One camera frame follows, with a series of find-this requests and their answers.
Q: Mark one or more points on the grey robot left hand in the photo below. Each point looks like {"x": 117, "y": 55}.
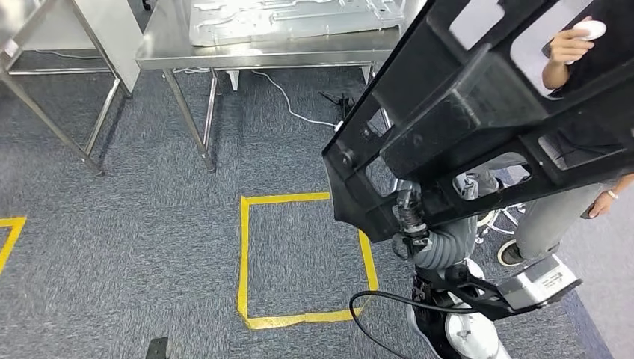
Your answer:
{"x": 157, "y": 349}

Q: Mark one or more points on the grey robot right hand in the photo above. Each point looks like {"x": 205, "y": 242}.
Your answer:
{"x": 411, "y": 218}

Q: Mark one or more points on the black plastic frame part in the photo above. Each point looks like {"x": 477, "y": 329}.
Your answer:
{"x": 470, "y": 114}

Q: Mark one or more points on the white handheld device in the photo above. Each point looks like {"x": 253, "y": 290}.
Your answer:
{"x": 592, "y": 29}

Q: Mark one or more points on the stainless steel workbench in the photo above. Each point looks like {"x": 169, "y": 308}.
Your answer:
{"x": 247, "y": 52}

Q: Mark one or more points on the chrome stool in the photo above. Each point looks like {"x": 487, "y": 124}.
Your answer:
{"x": 495, "y": 218}

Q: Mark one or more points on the person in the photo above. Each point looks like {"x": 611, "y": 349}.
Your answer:
{"x": 554, "y": 218}

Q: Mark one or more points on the stamped metal sheet panel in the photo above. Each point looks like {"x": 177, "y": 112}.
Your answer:
{"x": 297, "y": 20}

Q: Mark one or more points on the steel frame table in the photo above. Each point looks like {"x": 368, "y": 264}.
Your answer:
{"x": 114, "y": 44}

